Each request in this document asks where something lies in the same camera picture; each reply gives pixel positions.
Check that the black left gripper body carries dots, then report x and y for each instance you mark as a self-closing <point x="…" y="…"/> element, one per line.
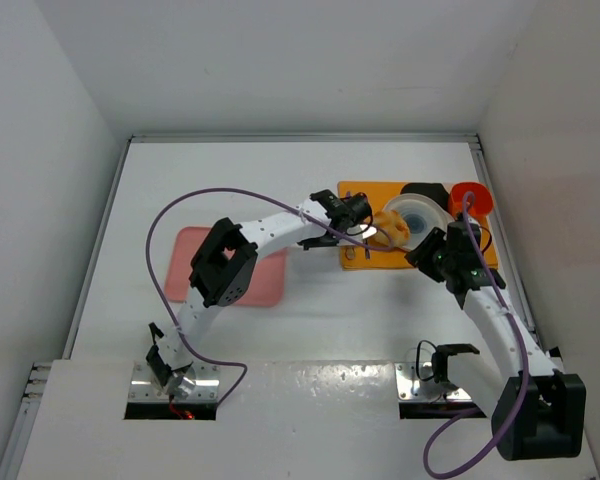
<point x="359" y="215"/>

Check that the golden knotted bread roll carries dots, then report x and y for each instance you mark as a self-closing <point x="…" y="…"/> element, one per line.
<point x="391" y="230"/>

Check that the pink plastic tray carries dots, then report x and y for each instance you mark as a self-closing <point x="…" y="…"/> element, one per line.
<point x="266" y="288"/>

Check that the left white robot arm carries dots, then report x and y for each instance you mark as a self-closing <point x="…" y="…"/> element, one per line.
<point x="224" y="264"/>

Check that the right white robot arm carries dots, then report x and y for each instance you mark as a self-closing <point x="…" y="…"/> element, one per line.
<point x="536" y="410"/>

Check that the purple metallic spoon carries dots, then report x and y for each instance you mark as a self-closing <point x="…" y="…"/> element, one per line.
<point x="357" y="231"/>

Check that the orange placemat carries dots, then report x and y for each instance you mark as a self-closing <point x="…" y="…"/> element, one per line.
<point x="378" y="194"/>

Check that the white plastic plate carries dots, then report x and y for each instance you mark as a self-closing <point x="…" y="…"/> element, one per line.
<point x="420" y="213"/>

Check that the orange plastic cup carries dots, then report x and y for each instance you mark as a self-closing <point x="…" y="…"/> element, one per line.
<point x="475" y="197"/>

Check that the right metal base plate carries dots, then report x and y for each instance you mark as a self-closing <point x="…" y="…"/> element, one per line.
<point x="413" y="389"/>

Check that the metal base plate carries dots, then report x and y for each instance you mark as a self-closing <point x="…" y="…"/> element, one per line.
<point x="413" y="389"/>
<point x="196" y="384"/>

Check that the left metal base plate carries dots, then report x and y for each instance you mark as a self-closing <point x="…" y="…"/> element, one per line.
<point x="196" y="384"/>

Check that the aluminium table frame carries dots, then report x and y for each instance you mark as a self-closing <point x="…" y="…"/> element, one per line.
<point x="319" y="400"/>

